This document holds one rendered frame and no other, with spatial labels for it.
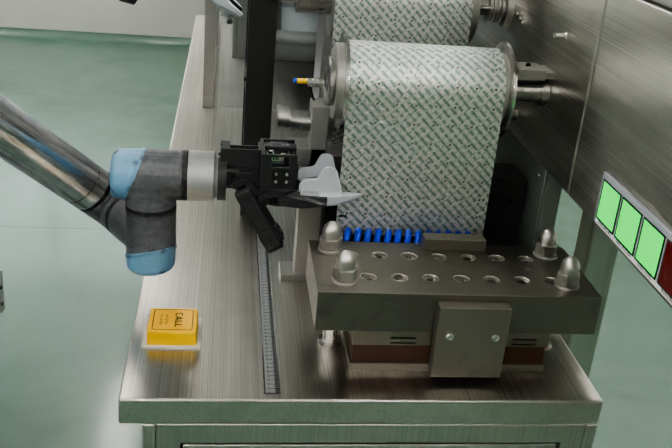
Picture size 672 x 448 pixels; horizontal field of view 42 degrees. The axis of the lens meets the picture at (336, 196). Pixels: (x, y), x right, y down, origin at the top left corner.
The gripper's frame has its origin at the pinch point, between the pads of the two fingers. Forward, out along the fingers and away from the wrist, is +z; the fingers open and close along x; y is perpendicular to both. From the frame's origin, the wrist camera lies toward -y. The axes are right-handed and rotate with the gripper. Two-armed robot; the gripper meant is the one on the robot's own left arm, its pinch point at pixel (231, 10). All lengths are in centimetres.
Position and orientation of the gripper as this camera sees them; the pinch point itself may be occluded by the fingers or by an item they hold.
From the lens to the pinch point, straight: 131.6
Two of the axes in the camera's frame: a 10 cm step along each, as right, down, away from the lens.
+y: 7.0, -6.8, -2.1
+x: -1.1, -3.9, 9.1
